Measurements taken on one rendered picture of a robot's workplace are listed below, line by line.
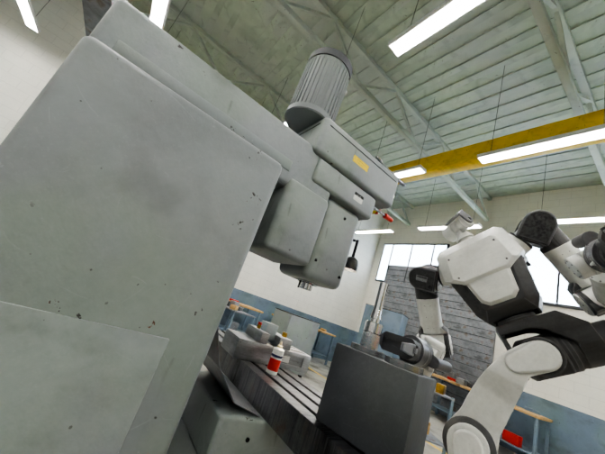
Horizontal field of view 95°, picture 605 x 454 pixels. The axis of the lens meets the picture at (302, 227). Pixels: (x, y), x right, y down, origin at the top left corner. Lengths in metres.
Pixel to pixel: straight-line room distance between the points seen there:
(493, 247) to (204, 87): 1.08
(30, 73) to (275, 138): 7.48
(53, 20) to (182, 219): 8.20
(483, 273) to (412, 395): 0.60
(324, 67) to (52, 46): 7.57
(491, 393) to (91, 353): 1.09
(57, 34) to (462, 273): 8.44
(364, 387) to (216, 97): 0.86
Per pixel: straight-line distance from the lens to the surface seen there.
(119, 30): 0.94
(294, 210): 0.93
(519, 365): 1.14
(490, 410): 1.18
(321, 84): 1.21
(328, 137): 1.08
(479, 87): 6.84
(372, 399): 0.75
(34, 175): 0.69
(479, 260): 1.19
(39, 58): 8.36
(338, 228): 1.08
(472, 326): 8.86
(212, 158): 0.72
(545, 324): 1.19
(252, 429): 0.95
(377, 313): 0.82
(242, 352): 1.14
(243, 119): 0.93
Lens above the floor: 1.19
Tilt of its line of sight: 16 degrees up
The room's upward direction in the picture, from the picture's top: 20 degrees clockwise
